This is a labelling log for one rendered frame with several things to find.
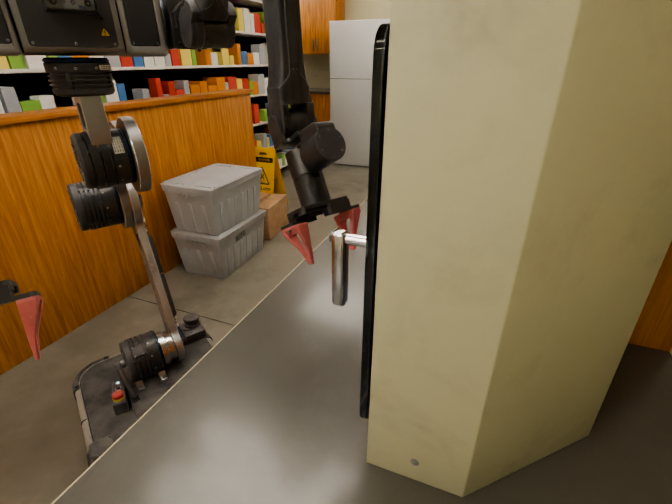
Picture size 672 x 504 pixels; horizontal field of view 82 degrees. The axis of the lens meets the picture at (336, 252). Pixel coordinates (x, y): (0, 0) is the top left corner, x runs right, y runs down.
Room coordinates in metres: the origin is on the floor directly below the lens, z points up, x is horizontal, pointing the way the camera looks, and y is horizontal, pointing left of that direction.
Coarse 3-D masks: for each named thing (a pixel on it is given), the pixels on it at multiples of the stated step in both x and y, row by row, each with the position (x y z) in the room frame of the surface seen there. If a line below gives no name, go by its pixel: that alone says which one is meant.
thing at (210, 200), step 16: (192, 176) 2.58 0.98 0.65; (208, 176) 2.58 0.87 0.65; (224, 176) 2.58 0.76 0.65; (240, 176) 2.57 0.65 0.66; (256, 176) 2.73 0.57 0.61; (176, 192) 2.37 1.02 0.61; (192, 192) 2.31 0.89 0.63; (208, 192) 2.27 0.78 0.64; (224, 192) 2.40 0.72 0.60; (240, 192) 2.56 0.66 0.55; (256, 192) 2.75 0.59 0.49; (176, 208) 2.39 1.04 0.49; (192, 208) 2.35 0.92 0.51; (208, 208) 2.30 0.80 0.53; (224, 208) 2.39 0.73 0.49; (240, 208) 2.56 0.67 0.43; (256, 208) 2.75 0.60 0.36; (176, 224) 2.43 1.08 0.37; (192, 224) 2.37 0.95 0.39; (208, 224) 2.32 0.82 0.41; (224, 224) 2.39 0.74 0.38
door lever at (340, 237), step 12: (336, 240) 0.36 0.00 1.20; (348, 240) 0.36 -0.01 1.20; (360, 240) 0.35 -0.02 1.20; (336, 252) 0.36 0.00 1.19; (348, 252) 0.37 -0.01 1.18; (336, 264) 0.36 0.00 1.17; (348, 264) 0.37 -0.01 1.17; (336, 276) 0.36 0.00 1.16; (336, 288) 0.36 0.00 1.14; (336, 300) 0.36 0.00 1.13
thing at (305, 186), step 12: (300, 180) 0.67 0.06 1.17; (312, 180) 0.67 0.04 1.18; (324, 180) 0.69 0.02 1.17; (300, 192) 0.67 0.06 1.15; (312, 192) 0.66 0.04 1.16; (324, 192) 0.67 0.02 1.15; (300, 204) 0.68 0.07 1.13; (312, 204) 0.64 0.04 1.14; (324, 204) 0.65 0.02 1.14; (288, 216) 0.66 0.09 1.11
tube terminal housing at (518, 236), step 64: (448, 0) 0.28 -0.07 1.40; (512, 0) 0.27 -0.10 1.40; (576, 0) 0.26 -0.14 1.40; (640, 0) 0.28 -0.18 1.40; (448, 64) 0.28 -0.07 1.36; (512, 64) 0.27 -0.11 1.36; (576, 64) 0.26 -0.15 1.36; (640, 64) 0.28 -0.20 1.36; (384, 128) 0.30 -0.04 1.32; (448, 128) 0.28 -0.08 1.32; (512, 128) 0.27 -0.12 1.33; (576, 128) 0.27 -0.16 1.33; (640, 128) 0.29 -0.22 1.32; (384, 192) 0.30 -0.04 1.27; (448, 192) 0.28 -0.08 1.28; (512, 192) 0.26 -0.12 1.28; (576, 192) 0.27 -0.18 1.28; (640, 192) 0.30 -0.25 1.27; (384, 256) 0.30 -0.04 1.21; (448, 256) 0.28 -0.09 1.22; (512, 256) 0.26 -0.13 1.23; (576, 256) 0.28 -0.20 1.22; (640, 256) 0.32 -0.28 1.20; (384, 320) 0.29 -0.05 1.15; (448, 320) 0.27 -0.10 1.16; (512, 320) 0.26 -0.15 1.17; (576, 320) 0.29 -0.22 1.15; (384, 384) 0.29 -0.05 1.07; (448, 384) 0.27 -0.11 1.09; (512, 384) 0.27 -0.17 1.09; (576, 384) 0.31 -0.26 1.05; (384, 448) 0.29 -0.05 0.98; (448, 448) 0.27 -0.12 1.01; (512, 448) 0.28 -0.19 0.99
